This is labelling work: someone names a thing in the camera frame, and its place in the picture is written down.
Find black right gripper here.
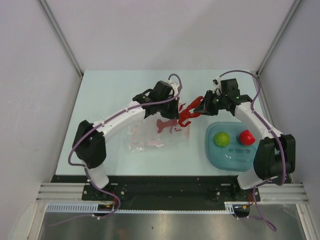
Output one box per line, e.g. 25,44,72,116
194,90,228,116

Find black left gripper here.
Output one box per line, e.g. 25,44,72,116
157,95,179,120

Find red fake lobster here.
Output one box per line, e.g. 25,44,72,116
156,96,204,134

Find clear zip top bag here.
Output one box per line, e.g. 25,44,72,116
124,116,190,153

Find green fake food ball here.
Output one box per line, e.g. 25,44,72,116
214,131,230,147

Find red fake food ball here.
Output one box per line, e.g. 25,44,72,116
238,129,256,146

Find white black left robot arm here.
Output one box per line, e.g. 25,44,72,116
68,93,180,200

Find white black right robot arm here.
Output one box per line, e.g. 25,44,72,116
193,90,296,201

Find teal translucent plastic container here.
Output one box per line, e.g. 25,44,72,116
205,122,259,172

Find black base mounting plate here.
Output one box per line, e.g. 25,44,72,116
49,174,293,203

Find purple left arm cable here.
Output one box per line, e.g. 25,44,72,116
48,73,182,226

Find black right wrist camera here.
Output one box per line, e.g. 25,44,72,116
212,78,240,97

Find right aluminium corner post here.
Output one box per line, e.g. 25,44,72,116
255,0,304,76

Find aluminium corner post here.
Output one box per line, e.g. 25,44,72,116
255,0,304,76
36,0,84,79

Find aluminium front frame rail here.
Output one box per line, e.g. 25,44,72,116
36,183,309,204

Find left aluminium corner post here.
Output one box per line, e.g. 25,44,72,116
36,0,84,79

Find white slotted cable duct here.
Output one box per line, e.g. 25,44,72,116
46,203,114,213

